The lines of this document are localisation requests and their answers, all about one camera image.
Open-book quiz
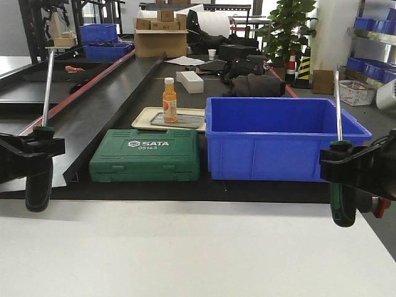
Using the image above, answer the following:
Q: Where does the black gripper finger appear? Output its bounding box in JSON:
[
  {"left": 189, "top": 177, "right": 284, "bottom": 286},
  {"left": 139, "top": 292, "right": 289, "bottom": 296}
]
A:
[
  {"left": 319, "top": 129, "right": 395, "bottom": 201},
  {"left": 1, "top": 132, "right": 66, "bottom": 183}
]

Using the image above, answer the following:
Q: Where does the green black screwdriver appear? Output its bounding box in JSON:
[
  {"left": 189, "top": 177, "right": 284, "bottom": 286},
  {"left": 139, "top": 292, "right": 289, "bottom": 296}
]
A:
[
  {"left": 330, "top": 64, "right": 356, "bottom": 228},
  {"left": 25, "top": 49, "right": 54, "bottom": 212}
]

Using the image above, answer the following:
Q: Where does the beige plastic tray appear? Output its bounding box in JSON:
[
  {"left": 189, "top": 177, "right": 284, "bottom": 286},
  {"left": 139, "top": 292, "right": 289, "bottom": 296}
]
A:
[{"left": 131, "top": 107, "right": 206, "bottom": 132}]

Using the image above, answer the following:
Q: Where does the small metal tray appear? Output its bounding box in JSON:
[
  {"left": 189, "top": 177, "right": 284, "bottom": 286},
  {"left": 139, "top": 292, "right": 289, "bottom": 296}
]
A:
[{"left": 150, "top": 113, "right": 204, "bottom": 129}]

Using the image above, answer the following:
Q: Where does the green SATA tool case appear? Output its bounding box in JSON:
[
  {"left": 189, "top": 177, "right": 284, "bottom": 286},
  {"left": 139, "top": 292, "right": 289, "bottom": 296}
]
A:
[{"left": 89, "top": 129, "right": 200, "bottom": 183}]

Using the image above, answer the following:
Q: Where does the small brown cardboard box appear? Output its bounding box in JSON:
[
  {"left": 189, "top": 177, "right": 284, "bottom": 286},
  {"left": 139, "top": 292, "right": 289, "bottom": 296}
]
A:
[{"left": 312, "top": 69, "right": 334, "bottom": 95}]

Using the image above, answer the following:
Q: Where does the large blue plastic bin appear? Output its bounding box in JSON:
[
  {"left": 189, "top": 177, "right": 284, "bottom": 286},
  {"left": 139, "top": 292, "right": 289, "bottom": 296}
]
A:
[{"left": 205, "top": 97, "right": 373, "bottom": 183}]

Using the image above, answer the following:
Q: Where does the black yellow traffic cone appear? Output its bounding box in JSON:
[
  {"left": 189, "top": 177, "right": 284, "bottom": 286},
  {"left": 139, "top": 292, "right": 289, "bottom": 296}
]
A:
[{"left": 292, "top": 46, "right": 311, "bottom": 89}]

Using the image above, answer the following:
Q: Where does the red white traffic cone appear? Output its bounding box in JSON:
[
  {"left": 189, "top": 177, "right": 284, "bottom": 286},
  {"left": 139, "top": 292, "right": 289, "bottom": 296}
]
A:
[{"left": 285, "top": 50, "right": 296, "bottom": 84}]

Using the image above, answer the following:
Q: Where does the blue bin on conveyor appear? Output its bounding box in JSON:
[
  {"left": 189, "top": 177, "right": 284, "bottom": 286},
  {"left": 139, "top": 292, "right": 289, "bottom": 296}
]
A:
[{"left": 84, "top": 43, "right": 134, "bottom": 62}]

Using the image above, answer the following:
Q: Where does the dark grey cloth bundle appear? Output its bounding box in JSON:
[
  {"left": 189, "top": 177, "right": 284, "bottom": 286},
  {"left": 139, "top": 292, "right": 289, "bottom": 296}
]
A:
[{"left": 222, "top": 74, "right": 286, "bottom": 97}]

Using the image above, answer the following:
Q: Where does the green potted plant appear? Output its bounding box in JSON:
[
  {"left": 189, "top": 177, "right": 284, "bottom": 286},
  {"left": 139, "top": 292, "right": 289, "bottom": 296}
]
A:
[{"left": 257, "top": 0, "right": 317, "bottom": 65}]

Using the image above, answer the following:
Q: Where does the orange juice bottle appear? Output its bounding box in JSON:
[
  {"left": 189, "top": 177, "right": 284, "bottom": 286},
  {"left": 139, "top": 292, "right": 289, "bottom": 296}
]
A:
[{"left": 162, "top": 77, "right": 178, "bottom": 123}]

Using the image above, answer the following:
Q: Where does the large cardboard box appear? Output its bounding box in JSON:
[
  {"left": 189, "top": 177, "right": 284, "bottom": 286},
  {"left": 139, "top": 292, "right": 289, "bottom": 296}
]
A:
[{"left": 134, "top": 30, "right": 187, "bottom": 58}]

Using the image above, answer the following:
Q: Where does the white foam block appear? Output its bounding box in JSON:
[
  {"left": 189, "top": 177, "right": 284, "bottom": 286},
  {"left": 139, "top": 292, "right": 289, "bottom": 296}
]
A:
[{"left": 176, "top": 71, "right": 204, "bottom": 94}]

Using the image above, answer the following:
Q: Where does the white paper cup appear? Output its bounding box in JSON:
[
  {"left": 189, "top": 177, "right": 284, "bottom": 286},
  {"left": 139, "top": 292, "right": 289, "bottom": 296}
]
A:
[{"left": 208, "top": 49, "right": 216, "bottom": 61}]

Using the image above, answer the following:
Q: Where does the white wire basket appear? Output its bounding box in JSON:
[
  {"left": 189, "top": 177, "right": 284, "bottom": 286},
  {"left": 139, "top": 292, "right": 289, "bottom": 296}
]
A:
[{"left": 339, "top": 80, "right": 376, "bottom": 106}]

